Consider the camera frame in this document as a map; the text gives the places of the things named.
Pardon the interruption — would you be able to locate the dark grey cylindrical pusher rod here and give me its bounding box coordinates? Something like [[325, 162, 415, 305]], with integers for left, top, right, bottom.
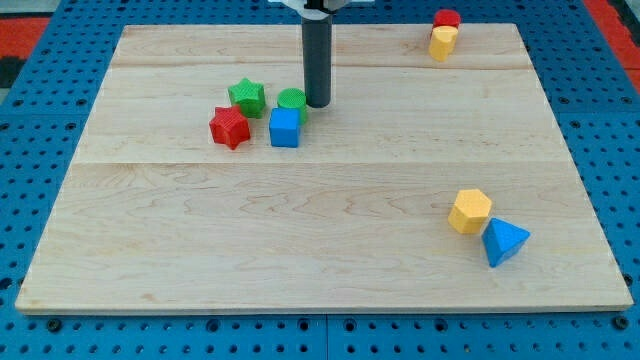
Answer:
[[301, 15, 333, 108]]

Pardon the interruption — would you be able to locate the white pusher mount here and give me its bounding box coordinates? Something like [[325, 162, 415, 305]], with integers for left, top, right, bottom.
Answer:
[[269, 0, 374, 20]]

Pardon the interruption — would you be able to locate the blue triangle block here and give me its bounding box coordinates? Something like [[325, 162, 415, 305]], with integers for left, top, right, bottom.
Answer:
[[481, 218, 530, 268]]

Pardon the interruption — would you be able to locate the green cylinder block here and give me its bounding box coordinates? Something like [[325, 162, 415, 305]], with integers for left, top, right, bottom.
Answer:
[[277, 88, 308, 124]]

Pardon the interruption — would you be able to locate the green star block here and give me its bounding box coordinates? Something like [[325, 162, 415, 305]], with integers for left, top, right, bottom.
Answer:
[[228, 78, 266, 118]]

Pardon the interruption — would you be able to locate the blue cube block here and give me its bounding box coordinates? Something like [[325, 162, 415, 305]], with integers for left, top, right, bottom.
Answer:
[[269, 108, 301, 148]]

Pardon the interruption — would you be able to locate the red cylinder block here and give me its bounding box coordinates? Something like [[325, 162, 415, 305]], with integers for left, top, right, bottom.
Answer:
[[432, 9, 462, 29]]

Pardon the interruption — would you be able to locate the red star block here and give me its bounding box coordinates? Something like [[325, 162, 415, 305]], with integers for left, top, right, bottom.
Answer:
[[209, 105, 251, 150]]

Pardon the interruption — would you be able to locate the light wooden board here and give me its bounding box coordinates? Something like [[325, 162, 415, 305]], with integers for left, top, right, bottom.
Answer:
[[15, 23, 633, 315]]

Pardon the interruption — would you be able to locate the yellow hexagon block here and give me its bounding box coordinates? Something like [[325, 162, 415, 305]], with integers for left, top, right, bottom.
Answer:
[[447, 189, 493, 234]]

